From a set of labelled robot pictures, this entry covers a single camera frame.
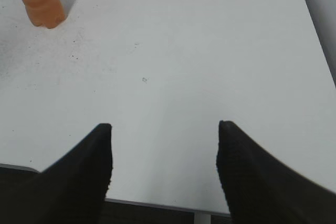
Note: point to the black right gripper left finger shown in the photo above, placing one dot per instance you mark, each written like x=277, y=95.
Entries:
x=72, y=190

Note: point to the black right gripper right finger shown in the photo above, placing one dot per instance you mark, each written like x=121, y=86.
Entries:
x=259, y=188

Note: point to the white table leg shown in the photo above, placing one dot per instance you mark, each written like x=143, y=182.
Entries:
x=201, y=218

